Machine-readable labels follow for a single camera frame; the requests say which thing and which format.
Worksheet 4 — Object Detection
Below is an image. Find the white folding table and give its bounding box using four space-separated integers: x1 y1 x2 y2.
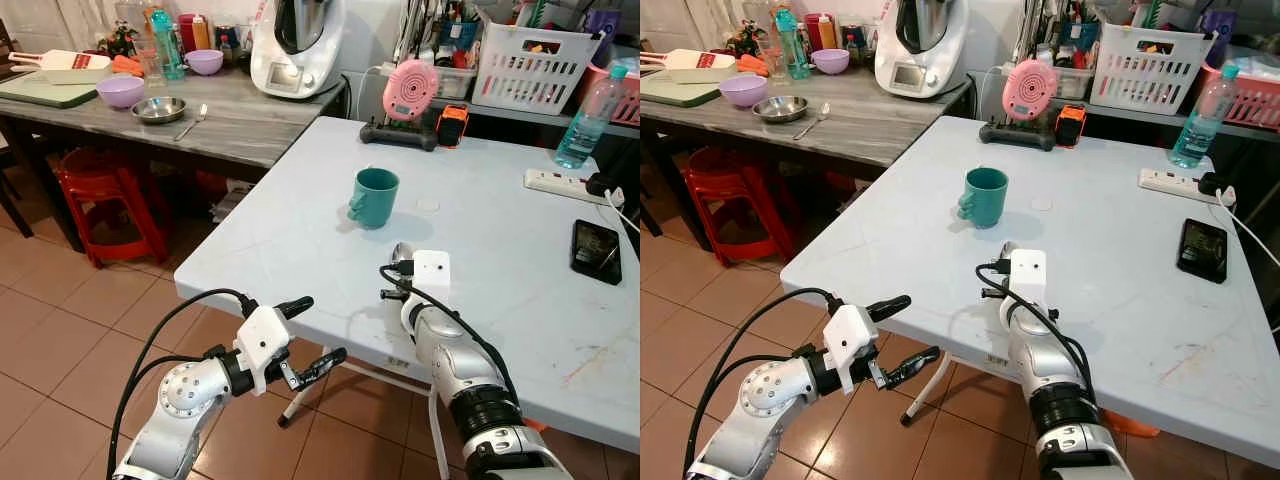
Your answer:
780 115 1280 471
173 115 641 456

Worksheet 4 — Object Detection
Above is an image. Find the teal ceramic mug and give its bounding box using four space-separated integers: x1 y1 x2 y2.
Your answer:
958 167 1009 229
348 167 400 230

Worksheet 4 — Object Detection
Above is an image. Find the black device base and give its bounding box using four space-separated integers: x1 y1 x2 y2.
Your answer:
360 118 441 152
980 118 1058 152

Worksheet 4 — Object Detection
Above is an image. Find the orange and black device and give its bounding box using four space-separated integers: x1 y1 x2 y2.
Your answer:
436 104 470 149
1056 104 1088 149

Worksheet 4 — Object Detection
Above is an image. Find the white power strip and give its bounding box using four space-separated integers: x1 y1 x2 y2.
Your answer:
524 168 603 201
1139 168 1216 197

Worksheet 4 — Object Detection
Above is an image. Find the black flat rectangular device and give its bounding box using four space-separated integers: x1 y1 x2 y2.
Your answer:
1177 218 1229 284
571 219 623 286

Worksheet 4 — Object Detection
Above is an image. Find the silver metal spoon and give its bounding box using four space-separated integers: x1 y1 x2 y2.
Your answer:
175 103 210 142
795 102 832 141

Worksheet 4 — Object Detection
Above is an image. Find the pink round device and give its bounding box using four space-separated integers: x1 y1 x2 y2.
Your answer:
1002 59 1059 122
383 59 441 122

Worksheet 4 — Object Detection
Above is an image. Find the red plastic stool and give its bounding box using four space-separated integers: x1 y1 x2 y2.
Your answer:
683 148 796 266
55 148 171 269

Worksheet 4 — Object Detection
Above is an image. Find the clear plastic container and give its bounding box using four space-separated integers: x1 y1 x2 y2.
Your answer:
1052 65 1093 101
435 65 479 101

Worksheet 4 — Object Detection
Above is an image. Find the stainless steel bowl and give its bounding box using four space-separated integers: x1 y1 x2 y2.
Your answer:
131 96 188 125
752 95 810 124

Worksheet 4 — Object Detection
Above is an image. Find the white kitchen machine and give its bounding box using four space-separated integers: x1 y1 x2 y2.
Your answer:
875 0 969 101
250 0 348 101

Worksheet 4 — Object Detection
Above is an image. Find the clear water bottle teal cap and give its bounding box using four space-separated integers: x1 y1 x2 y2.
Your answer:
1168 65 1241 169
555 65 629 169

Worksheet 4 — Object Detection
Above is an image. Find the white plastic basket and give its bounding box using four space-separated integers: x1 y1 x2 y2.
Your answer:
472 22 603 116
1090 22 1219 116

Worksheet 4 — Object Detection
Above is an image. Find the large purple bowl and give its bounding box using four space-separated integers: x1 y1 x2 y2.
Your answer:
97 76 147 109
719 75 769 108

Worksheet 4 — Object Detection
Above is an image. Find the teal plastic bottle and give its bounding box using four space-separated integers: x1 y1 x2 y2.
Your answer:
150 8 187 81
775 8 811 80

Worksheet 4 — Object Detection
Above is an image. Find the clear drinking glass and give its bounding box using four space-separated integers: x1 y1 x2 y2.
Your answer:
135 35 166 86
758 35 786 83

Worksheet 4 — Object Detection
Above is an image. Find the pink plastic basket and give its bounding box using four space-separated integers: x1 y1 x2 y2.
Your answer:
1195 62 1280 131
575 62 641 128

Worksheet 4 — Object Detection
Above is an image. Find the green cutting board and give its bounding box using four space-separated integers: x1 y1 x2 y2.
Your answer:
640 68 723 107
0 70 101 109

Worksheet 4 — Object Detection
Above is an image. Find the small potted plant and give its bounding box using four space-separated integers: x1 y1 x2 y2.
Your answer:
727 20 766 54
100 22 141 56

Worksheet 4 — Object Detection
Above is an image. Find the white tray red label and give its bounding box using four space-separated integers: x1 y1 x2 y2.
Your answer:
640 49 736 84
10 49 113 86

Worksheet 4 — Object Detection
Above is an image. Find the purple container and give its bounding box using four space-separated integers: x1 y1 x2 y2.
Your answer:
1200 8 1239 41
585 8 623 41

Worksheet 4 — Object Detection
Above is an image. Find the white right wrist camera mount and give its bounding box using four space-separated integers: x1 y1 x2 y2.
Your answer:
411 250 451 313
1008 249 1048 311

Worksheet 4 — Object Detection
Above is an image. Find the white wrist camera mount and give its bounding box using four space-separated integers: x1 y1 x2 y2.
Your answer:
1008 249 1048 311
233 305 293 396
822 303 881 394
411 250 451 313

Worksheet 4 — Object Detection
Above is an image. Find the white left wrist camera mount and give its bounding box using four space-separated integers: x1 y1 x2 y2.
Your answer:
233 305 293 396
822 303 881 394

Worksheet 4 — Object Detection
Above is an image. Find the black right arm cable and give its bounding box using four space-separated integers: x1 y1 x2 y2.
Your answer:
977 260 1096 401
380 262 521 411

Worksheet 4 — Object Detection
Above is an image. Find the white power cable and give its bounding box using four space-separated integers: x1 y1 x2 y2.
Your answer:
1222 195 1280 267
605 190 641 237

